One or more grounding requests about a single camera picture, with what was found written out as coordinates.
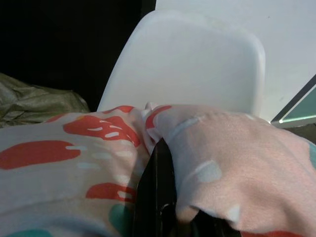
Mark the grey framed panel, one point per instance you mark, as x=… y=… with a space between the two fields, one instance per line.
x=300 y=108

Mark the olive green crumpled cloth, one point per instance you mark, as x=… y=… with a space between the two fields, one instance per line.
x=34 y=101

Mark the pink pillow red spots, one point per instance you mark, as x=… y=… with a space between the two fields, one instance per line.
x=234 y=153

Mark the white plastic chair wooden legs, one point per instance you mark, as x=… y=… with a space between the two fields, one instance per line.
x=187 y=69

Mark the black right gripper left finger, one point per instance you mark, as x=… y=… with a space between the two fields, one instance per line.
x=158 y=187

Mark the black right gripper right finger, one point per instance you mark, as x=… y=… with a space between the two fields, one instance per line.
x=212 y=228

